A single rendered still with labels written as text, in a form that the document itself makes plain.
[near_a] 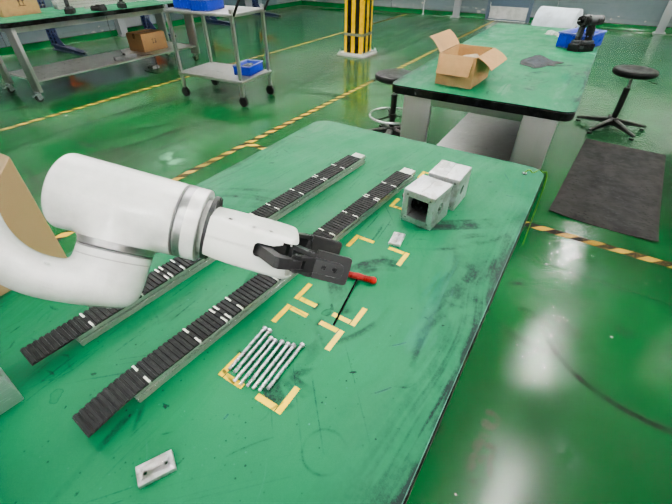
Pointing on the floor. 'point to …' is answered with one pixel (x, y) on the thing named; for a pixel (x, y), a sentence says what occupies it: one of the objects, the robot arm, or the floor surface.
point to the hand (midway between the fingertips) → (336, 260)
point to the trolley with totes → (247, 71)
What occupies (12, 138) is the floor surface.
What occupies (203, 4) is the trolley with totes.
